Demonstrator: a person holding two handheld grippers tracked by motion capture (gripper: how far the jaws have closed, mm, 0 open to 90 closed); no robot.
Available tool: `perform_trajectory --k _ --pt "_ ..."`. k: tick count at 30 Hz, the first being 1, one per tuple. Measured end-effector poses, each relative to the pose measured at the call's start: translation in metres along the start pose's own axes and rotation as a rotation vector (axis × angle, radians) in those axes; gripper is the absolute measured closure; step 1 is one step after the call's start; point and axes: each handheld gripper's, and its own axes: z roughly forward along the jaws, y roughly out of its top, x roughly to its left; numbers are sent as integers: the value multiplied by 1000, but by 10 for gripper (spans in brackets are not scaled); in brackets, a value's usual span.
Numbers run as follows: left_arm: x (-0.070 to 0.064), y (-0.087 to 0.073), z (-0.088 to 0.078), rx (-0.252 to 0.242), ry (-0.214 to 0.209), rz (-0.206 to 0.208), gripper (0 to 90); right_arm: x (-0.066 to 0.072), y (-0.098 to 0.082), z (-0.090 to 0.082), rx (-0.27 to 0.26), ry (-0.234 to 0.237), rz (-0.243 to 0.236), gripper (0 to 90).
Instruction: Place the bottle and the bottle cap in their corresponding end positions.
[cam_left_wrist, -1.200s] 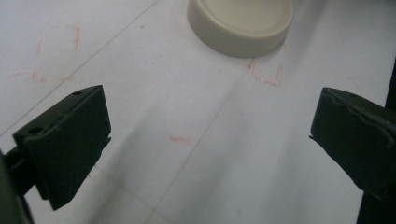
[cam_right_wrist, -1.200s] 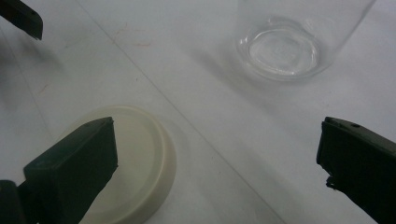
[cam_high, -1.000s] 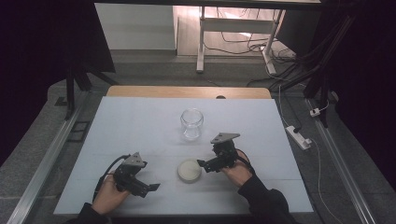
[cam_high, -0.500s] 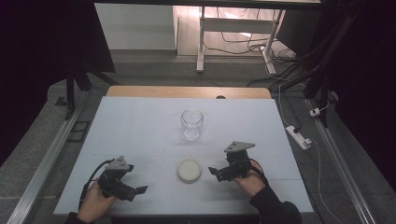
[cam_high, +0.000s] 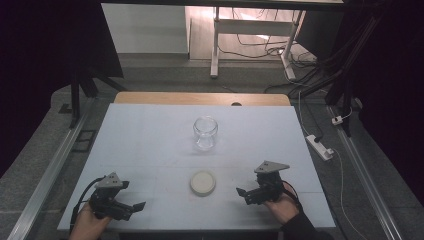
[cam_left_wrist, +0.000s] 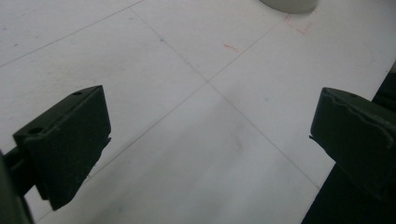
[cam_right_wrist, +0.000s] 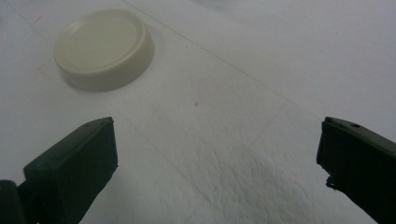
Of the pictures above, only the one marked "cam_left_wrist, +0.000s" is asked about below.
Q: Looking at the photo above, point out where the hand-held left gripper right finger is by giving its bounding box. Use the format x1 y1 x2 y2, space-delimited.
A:
308 87 396 200

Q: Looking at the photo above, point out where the white round container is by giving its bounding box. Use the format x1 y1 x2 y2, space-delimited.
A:
259 0 318 15

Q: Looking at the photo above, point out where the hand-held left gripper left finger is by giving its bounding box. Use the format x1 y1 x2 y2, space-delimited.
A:
6 85 112 211

